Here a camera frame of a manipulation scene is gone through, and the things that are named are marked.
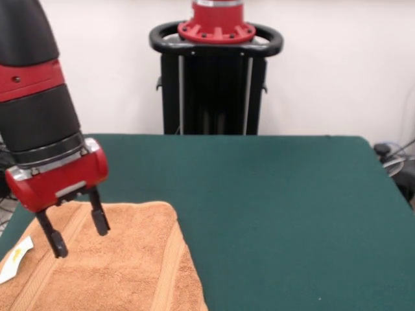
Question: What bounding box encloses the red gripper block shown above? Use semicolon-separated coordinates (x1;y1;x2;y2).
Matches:
5;137;111;259

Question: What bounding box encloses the orange terry towel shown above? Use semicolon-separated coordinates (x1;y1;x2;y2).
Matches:
0;200;210;311

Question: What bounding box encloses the dark green table cloth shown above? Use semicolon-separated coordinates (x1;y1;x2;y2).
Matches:
0;133;415;311

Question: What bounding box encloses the grey round base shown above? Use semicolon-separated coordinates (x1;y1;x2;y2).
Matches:
382;154;405;178

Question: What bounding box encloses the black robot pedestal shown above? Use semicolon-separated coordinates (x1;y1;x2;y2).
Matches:
148;21;285;135

